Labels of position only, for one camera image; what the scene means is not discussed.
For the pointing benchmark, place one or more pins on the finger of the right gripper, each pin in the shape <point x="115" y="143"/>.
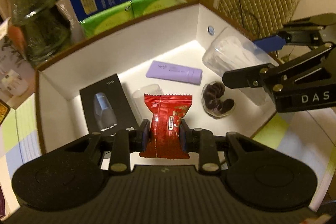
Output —
<point x="248" y="77"/>
<point x="271" y="43"/>

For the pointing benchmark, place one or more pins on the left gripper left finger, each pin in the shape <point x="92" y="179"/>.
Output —
<point x="145" y="133"/>

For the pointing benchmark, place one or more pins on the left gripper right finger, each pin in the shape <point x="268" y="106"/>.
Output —
<point x="185" y="136"/>

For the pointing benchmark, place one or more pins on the translucent plastic cup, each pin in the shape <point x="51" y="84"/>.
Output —
<point x="140" y="97"/>

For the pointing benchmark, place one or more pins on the red snack packet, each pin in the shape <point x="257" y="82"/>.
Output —
<point x="168" y="111"/>

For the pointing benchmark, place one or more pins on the clear cotton swab bag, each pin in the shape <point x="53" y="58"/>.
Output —
<point x="231" y="50"/>

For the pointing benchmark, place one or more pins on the black shaver box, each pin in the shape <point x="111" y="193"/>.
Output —
<point x="106" y="108"/>

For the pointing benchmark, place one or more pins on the purple velvet scrunchie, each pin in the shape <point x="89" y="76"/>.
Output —
<point x="213" y="101"/>

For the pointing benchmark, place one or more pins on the purple cream tube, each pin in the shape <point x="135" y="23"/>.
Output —
<point x="174" y="72"/>

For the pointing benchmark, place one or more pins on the checkered tablecloth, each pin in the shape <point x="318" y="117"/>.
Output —
<point x="307" y="136"/>

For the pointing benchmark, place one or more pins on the brown white cardboard box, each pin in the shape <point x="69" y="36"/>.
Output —
<point x="178" y="35"/>

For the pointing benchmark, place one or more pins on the left green tissue pack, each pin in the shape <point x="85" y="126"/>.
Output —
<point x="107" y="19"/>

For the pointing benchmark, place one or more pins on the green tissue pack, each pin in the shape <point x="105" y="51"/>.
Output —
<point x="107" y="19"/>
<point x="144" y="7"/>

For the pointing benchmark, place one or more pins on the right green tissue pack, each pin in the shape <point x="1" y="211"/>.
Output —
<point x="144" y="7"/>

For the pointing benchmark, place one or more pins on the white humidifier box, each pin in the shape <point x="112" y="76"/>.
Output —
<point x="17" y="75"/>

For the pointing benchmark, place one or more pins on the dark green glass jar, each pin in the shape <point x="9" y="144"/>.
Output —
<point x="46" y="30"/>

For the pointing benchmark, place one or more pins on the red gold gift box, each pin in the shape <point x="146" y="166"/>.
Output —
<point x="4" y="110"/>

